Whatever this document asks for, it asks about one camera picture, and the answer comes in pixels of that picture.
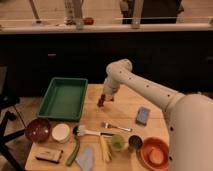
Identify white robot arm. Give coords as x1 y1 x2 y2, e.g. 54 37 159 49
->
103 59 213 171

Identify silver fork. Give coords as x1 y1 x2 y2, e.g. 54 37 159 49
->
101 122 132 132

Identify blue sponge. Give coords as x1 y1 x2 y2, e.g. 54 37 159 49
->
136 107 150 126

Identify yellow corn cob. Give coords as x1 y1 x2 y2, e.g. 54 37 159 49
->
100 136 111 163

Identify green plastic cup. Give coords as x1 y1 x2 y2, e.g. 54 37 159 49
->
110 134 125 151

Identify green plastic tray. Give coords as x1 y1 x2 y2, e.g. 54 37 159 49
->
37 77 88 122

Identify small metal cup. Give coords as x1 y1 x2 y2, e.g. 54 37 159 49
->
128 135 143 152

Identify white round container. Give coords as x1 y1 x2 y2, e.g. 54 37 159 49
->
52 123 70 143

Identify green cucumber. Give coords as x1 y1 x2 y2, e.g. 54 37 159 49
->
66 135 80 166

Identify blue-grey cloth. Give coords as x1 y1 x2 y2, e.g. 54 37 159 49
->
75 145 95 171

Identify orange bowl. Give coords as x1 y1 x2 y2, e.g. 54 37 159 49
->
139 137 169 171

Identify dark red bowl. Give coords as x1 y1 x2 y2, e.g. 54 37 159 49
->
25 118 51 143

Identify red object on counter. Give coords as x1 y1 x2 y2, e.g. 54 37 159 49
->
83 17 94 25

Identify wooden black eraser block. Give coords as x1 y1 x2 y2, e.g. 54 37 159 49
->
35 148 63 163

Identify black chair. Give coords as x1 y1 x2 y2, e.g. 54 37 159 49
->
0 66 24 171

